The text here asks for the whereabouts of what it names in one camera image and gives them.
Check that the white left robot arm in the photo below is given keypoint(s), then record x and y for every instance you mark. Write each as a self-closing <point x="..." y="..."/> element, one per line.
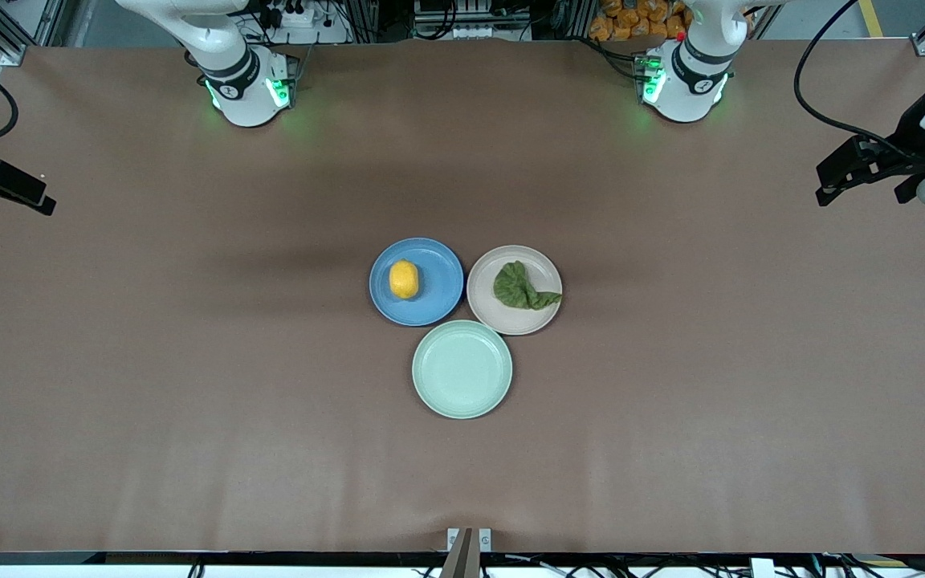
<point x="691" y="84"/>

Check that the camera mount post with bracket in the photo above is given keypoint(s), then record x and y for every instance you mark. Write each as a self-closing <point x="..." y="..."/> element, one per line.
<point x="462" y="554"/>

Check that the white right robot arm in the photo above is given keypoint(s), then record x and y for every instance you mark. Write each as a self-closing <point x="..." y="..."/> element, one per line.
<point x="242" y="96"/>

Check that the yellow lemon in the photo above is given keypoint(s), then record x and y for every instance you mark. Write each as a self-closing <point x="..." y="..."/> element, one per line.
<point x="404" y="279"/>

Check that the green lettuce leaf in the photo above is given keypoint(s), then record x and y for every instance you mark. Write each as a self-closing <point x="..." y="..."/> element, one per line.
<point x="515" y="287"/>

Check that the beige plate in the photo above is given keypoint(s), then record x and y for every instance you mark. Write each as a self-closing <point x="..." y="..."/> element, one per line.
<point x="488" y="309"/>

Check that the white power strip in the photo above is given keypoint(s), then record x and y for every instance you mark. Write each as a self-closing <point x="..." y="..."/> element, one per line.
<point x="302" y="20"/>

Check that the mint green plate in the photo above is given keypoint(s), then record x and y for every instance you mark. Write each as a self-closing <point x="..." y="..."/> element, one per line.
<point x="462" y="369"/>

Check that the orange objects pile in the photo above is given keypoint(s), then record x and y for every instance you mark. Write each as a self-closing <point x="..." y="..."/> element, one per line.
<point x="631" y="20"/>

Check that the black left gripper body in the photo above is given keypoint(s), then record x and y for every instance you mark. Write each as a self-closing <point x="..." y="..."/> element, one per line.
<point x="911" y="133"/>

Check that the blue plate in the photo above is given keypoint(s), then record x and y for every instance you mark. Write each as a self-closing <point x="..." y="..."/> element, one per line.
<point x="440" y="281"/>

